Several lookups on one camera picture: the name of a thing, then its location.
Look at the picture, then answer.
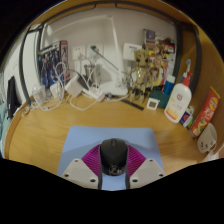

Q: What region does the brown tree creature figurine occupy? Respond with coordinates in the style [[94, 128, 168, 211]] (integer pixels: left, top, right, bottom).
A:
[[128, 48, 161, 105]]

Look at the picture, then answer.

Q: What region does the white printed mug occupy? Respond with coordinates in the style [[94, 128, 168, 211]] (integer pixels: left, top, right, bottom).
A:
[[196, 122, 219, 155]]

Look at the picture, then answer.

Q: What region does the black plug with cable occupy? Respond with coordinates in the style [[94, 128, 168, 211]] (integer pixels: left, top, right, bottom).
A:
[[89, 45, 120, 72]]

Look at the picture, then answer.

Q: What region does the colourful figure box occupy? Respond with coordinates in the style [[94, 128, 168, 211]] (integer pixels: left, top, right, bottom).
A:
[[143, 28, 176, 86]]

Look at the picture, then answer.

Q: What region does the clear plastic cup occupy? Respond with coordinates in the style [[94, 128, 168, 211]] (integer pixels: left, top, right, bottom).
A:
[[32, 83, 48, 106]]

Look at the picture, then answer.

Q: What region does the black computer mouse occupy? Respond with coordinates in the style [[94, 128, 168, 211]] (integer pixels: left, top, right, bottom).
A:
[[99, 138, 129, 177]]

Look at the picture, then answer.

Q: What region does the white blue spray bottle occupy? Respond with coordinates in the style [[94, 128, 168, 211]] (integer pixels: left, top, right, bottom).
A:
[[180, 59, 195, 84]]

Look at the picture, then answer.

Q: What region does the white charger block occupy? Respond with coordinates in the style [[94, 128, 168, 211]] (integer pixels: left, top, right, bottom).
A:
[[64, 73, 85, 98]]

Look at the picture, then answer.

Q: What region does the white desk lamp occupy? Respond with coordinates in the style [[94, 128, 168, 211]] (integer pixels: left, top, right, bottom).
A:
[[46, 14, 130, 98]]

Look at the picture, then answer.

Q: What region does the white pump lotion bottle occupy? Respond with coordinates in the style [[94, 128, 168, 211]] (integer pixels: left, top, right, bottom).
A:
[[163, 71, 194, 125]]

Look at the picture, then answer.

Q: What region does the blue robot model box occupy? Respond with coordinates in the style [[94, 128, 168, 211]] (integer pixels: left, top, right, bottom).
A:
[[37, 40, 70, 89]]

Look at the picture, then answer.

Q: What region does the small white desk clock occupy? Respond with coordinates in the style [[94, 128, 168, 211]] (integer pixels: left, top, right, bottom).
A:
[[145, 97, 161, 112]]

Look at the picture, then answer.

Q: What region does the teal blanket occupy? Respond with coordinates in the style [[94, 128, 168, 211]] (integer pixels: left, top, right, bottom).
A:
[[0, 101, 10, 141]]

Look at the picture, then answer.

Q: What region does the white power strip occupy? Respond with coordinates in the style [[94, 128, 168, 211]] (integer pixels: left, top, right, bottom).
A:
[[81, 87, 106, 103]]

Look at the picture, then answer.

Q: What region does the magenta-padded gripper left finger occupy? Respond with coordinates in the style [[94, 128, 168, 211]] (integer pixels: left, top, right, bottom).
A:
[[60, 143, 103, 190]]

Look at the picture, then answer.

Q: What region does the black backpack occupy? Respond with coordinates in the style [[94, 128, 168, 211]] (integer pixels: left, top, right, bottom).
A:
[[6, 75, 22, 119]]

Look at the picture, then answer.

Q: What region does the light blue mouse pad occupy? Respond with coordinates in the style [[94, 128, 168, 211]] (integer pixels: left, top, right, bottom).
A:
[[56, 125, 165, 192]]

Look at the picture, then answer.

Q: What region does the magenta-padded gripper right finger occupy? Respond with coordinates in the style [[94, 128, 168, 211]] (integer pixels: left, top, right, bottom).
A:
[[125, 143, 167, 190]]

